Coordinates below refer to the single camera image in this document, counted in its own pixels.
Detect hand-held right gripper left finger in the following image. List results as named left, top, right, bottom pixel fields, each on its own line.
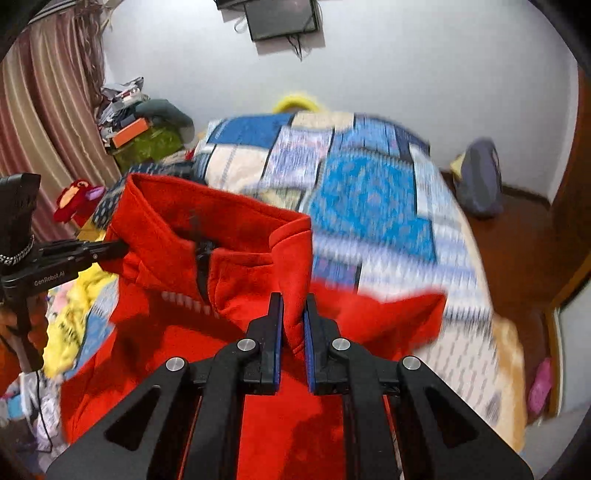
left=46, top=292, right=284, bottom=480

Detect orange box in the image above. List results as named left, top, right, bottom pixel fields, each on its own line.
left=111, top=117, right=151, bottom=148

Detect red zip jacket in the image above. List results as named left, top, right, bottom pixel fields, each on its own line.
left=60, top=173, right=448, bottom=480

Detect blue patchwork quilt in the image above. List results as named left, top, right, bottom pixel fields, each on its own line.
left=191, top=111, right=527, bottom=450

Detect navy patterned garment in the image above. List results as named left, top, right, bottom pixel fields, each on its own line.
left=92, top=161, right=195, bottom=229

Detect bright yellow garment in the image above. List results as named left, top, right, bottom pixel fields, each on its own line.
left=44, top=268, right=118, bottom=377

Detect grey backpack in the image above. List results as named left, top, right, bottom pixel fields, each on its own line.
left=455, top=137, right=505, bottom=219

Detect small black wall monitor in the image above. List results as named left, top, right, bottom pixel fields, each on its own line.
left=243, top=0, right=321, bottom=42

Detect grey-green cushion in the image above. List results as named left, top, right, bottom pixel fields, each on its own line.
left=136, top=98, right=195, bottom=134

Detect yellow ring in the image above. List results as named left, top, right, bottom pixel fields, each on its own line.
left=272, top=91, right=329, bottom=114

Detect pile of papers and clutter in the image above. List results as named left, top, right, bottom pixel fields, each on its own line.
left=97, top=78, right=151, bottom=139

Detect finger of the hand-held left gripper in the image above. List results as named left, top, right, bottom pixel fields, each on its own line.
left=76, top=239, right=130, bottom=256
left=88, top=251, right=131, bottom=274

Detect red plush toy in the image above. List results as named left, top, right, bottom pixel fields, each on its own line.
left=54, top=180, right=108, bottom=224

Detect person's left hand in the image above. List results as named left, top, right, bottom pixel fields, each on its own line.
left=25, top=310, right=49, bottom=369

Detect striped brown curtain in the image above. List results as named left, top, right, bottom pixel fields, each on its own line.
left=0, top=9, right=123, bottom=241

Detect wooden door frame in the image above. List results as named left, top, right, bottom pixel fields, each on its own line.
left=549, top=65, right=591, bottom=305

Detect pink slipper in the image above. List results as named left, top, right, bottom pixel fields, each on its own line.
left=527, top=359, right=553, bottom=415

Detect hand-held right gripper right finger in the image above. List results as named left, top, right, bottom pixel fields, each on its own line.
left=303, top=293, right=546, bottom=480

